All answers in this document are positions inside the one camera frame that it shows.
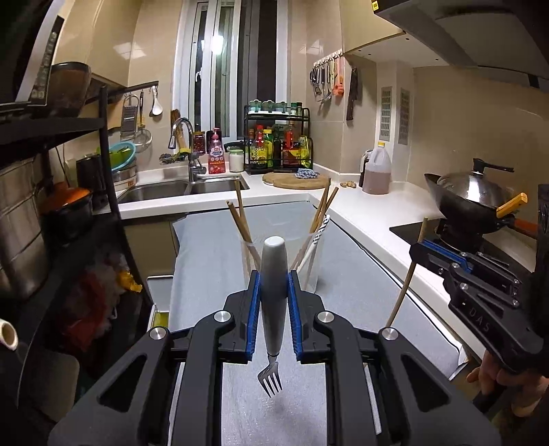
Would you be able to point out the ginger pieces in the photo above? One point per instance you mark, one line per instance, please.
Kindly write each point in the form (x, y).
(347, 185)

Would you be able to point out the brown bowl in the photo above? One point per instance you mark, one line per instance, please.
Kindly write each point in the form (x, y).
(68, 88)

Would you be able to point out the hanging black scissors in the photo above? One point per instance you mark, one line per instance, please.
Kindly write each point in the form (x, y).
(316, 81)

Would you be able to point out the black wok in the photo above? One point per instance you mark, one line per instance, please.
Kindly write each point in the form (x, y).
(454, 206)

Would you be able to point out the black gas stove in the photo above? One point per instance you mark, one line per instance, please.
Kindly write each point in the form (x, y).
(416, 233)

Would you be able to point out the row of spice jars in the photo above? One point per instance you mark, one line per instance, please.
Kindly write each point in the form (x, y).
(274, 107)

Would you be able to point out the range hood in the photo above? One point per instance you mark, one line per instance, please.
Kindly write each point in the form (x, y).
(472, 30)

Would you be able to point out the grey cloth mat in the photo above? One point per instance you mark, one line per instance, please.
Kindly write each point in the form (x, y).
(206, 257)

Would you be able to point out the black microwave oven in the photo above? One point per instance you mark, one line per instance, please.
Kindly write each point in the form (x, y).
(30, 51)

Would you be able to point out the steel kitchen sink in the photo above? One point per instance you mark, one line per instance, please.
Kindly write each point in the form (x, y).
(163, 191)

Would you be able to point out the row of sauce bottles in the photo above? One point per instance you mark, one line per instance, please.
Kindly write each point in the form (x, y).
(276, 148)

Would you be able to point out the pink dish soap bottle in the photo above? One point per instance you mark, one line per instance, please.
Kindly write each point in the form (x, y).
(216, 154)

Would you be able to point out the metal mesh strainer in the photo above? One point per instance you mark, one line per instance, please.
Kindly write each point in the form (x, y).
(144, 139)

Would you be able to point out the chrome faucet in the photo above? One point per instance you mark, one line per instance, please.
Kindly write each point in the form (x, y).
(188, 137)

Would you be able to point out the steel wok lid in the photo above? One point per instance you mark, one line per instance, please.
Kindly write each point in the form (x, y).
(472, 184)

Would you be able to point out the cooking oil jug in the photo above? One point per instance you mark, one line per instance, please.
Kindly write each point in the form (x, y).
(377, 176)

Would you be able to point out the wall vent grille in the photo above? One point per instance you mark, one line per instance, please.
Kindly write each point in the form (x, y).
(404, 115)
(386, 113)

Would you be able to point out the person's right hand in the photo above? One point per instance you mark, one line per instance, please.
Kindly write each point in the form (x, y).
(523, 394)

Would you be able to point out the red jar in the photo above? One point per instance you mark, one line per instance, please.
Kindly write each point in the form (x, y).
(198, 143)

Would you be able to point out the black pot with orange lid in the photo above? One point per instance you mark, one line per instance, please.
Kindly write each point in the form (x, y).
(68, 203)

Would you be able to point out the white ceramic cup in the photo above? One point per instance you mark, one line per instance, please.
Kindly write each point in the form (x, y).
(8, 334)

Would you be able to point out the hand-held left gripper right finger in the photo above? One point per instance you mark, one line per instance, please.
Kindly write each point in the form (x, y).
(294, 330)

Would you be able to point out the black metal shelf rack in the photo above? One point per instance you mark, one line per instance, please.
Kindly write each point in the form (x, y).
(85, 124)

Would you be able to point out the white framed window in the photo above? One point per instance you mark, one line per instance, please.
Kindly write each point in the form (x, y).
(231, 64)

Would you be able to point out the hanging cleaver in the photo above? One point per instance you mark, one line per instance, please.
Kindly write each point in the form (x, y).
(352, 96)

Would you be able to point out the clear glass cup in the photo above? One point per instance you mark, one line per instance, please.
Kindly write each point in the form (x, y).
(319, 276)

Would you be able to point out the black spice rack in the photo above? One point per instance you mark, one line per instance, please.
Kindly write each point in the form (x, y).
(307, 141)

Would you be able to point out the blue patterned cloth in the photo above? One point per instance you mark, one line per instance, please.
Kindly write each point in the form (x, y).
(307, 173)

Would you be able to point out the white jar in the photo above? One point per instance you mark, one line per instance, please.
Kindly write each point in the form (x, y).
(235, 162)

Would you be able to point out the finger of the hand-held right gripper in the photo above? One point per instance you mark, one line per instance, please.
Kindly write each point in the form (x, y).
(441, 253)
(467, 278)

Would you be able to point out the metal grater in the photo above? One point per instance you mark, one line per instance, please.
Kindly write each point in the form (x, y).
(128, 118)

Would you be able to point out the wooden chopstick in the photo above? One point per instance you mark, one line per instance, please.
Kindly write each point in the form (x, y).
(328, 203)
(240, 225)
(322, 201)
(407, 278)
(241, 206)

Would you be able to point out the round wooden cutting board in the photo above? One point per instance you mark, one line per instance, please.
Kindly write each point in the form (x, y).
(287, 182)

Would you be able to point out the yellow plastic bag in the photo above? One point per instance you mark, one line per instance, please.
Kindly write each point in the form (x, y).
(129, 282)

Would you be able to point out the white hanging ladle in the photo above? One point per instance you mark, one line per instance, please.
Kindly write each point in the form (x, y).
(155, 107)

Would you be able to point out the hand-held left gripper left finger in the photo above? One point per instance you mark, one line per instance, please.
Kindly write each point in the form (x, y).
(254, 326)

